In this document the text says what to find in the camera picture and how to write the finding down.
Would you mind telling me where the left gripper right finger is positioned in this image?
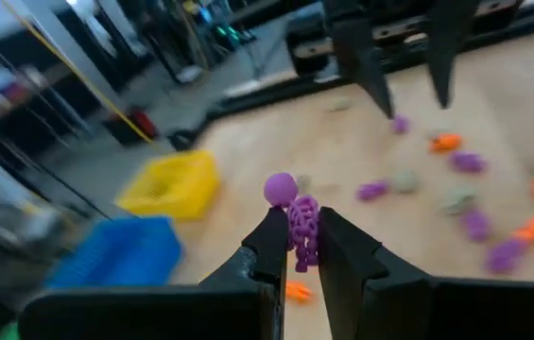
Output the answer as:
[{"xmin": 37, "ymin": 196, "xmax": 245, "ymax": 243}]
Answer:
[{"xmin": 317, "ymin": 205, "xmax": 534, "ymax": 340}]

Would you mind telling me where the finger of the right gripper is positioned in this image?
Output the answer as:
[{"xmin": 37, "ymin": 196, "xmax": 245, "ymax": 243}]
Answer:
[
  {"xmin": 330, "ymin": 18, "xmax": 395, "ymax": 120},
  {"xmin": 424, "ymin": 8, "xmax": 479, "ymax": 110}
]

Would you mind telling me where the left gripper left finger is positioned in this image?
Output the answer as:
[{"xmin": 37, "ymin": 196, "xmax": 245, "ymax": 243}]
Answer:
[{"xmin": 17, "ymin": 205, "xmax": 290, "ymax": 340}]

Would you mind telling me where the yellow plastic basket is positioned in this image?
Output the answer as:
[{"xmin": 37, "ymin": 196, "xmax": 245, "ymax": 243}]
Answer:
[{"xmin": 114, "ymin": 149, "xmax": 222, "ymax": 222}]

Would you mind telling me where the blue plastic basket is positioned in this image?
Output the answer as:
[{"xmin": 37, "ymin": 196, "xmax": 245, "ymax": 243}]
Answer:
[{"xmin": 43, "ymin": 215, "xmax": 183, "ymax": 289}]

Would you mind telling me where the green plastic basket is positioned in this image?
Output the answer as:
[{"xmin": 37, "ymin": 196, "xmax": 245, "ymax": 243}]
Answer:
[{"xmin": 0, "ymin": 320, "xmax": 22, "ymax": 340}]

